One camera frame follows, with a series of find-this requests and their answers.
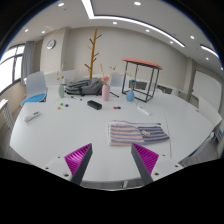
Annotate white flat bar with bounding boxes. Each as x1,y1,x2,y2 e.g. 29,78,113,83
136,105,152,117

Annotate white chair with blue seat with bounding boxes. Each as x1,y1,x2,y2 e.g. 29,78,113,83
20,71,48,107

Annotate white wall board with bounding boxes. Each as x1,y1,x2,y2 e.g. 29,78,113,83
192,70,223,113

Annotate round wall clock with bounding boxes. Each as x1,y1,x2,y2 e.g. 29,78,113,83
46,39,57,51

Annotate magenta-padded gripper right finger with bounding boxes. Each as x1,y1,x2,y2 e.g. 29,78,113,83
130,143,184,186

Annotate white remote control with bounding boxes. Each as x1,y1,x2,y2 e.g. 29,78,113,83
23,110,42,123

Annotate black whiteboard eraser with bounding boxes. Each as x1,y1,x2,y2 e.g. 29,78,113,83
86,99,103,111

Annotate grey curtain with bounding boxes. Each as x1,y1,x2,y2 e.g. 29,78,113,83
20,40,36,86

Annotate blue vase with flowers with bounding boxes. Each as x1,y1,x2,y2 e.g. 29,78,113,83
125,79,136,103

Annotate grey backpack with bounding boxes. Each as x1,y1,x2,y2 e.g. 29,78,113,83
64,77,105,97

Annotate black frame orange-top table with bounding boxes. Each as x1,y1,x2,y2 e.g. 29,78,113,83
121,58,164,103

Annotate striped pink grey towel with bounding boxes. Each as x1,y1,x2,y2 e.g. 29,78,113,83
107,120,171,147

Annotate pink vase with flowers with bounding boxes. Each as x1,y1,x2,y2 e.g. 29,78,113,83
100,75,112,102

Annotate ceiling lights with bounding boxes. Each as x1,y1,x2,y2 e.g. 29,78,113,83
19,0,221,61

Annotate green vase with twigs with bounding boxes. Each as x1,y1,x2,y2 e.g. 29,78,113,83
55,68,66,99

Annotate wooden coat rack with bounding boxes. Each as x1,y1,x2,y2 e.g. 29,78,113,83
84,27,103,80

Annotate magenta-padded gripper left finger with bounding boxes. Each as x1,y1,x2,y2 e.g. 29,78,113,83
43,143,94,186

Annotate window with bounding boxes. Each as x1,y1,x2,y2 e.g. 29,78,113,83
0,44,25,95

